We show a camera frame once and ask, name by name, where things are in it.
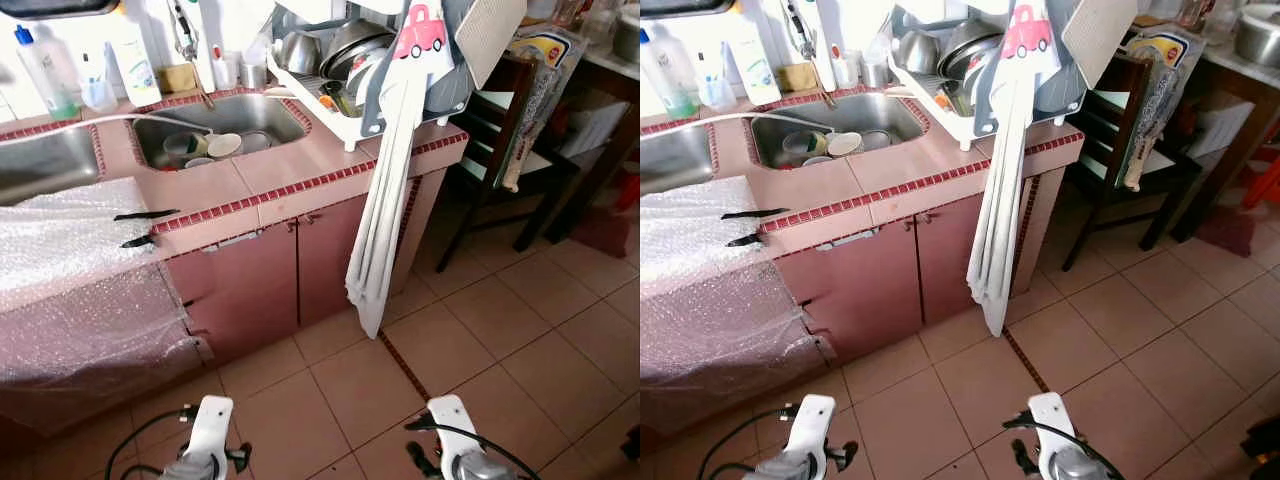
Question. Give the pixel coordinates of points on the black tape strip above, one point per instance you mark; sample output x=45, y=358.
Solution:
x=145, y=214
x=138, y=241
x=752, y=213
x=745, y=240

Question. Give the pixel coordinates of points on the pink cabinet door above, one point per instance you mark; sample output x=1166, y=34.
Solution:
x=850, y=290
x=330, y=260
x=950, y=260
x=240, y=290

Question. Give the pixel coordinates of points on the white plastic bottle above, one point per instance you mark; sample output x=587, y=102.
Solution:
x=133, y=65
x=755, y=62

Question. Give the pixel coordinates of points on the dark wooden table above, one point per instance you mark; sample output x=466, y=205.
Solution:
x=610, y=90
x=1240, y=110

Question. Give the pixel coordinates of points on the brown sponge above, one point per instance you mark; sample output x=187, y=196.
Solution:
x=797, y=77
x=178, y=78

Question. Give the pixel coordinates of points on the red plastic stool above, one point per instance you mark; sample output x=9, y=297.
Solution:
x=1262, y=180
x=630, y=190

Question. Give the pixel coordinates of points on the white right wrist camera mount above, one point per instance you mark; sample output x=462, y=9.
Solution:
x=452, y=425
x=1052, y=425

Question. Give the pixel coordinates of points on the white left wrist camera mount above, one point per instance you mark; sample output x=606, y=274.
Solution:
x=208, y=425
x=810, y=425

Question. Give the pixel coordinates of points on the steel mug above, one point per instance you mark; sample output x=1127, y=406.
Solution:
x=918, y=52
x=298, y=52

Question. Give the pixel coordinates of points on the clear detergent bottle blue cap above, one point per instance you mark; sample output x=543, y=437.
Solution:
x=668, y=75
x=45, y=75

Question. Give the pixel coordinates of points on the dark wooden chair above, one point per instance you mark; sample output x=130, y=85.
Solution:
x=500, y=150
x=1125, y=150

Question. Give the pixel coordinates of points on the black rounded object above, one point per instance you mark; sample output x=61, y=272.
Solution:
x=1262, y=450

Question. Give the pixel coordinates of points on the printed plastic bag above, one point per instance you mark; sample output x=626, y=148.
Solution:
x=1165, y=48
x=545, y=50

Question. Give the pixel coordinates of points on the clear bubble wrap sheet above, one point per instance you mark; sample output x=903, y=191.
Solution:
x=700, y=280
x=70, y=280

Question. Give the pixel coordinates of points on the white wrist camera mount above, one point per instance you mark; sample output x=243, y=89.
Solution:
x=1052, y=425
x=810, y=425
x=452, y=425
x=208, y=425

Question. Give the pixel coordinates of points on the large steel pot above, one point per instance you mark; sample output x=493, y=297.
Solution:
x=1258, y=35

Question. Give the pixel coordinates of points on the pink car print board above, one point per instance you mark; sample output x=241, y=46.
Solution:
x=1028, y=30
x=420, y=30

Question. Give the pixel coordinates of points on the beige cup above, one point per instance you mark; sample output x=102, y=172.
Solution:
x=225, y=145
x=846, y=145

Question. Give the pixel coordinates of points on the white dish rack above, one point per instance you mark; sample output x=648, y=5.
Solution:
x=920, y=92
x=300, y=92

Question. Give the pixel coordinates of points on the steel cup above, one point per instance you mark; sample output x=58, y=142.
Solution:
x=183, y=147
x=803, y=147

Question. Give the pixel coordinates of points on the steel bowl stack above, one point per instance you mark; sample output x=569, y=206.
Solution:
x=355, y=45
x=972, y=45

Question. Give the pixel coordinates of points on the beige woven tray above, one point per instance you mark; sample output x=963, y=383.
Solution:
x=1097, y=35
x=490, y=35

